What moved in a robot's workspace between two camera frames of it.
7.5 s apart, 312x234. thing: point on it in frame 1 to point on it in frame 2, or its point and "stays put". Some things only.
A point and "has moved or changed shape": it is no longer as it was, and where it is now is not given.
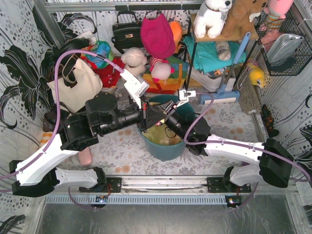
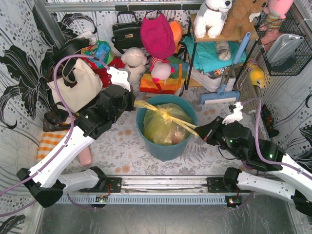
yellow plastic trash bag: [162, 134] has moved or changed shape
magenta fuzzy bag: [158, 36] stays put
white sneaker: [212, 84] stays put
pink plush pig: [160, 69] stays put
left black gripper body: [144, 117] to [130, 100]
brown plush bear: [238, 22] stays put
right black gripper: [168, 112] to [217, 131]
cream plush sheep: [134, 60] stays put
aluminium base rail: [171, 185] stays put
